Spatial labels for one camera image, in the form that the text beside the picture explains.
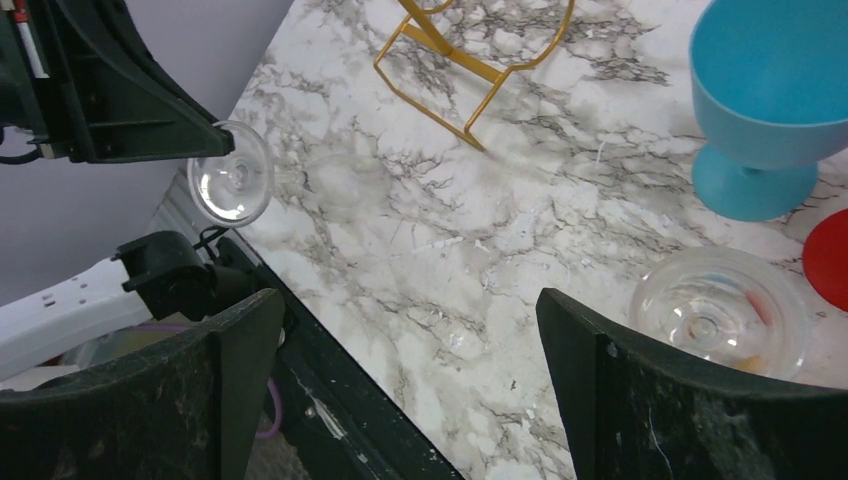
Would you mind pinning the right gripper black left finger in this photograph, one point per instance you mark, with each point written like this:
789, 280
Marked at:
185, 407

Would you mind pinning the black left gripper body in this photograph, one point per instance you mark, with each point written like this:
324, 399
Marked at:
39, 94

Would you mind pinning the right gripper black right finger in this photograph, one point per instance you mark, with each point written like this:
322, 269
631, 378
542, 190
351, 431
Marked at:
635, 408

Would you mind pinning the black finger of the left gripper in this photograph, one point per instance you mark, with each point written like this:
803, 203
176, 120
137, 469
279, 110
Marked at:
123, 106

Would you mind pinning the clear wine glass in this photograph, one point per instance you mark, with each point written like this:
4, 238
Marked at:
236, 189
725, 306

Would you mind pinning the clear front wine glass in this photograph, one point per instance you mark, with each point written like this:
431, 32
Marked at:
725, 306

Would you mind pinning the red plastic wine glass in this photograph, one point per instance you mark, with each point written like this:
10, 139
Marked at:
824, 259

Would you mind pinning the blue plastic wine glass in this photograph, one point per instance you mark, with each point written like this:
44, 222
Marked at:
769, 90

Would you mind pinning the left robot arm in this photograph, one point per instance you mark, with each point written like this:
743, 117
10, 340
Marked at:
151, 277

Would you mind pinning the black mounting rail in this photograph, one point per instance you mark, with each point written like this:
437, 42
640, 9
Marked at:
337, 423

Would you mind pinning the gold wire glass rack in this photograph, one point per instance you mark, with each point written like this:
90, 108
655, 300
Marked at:
419, 29

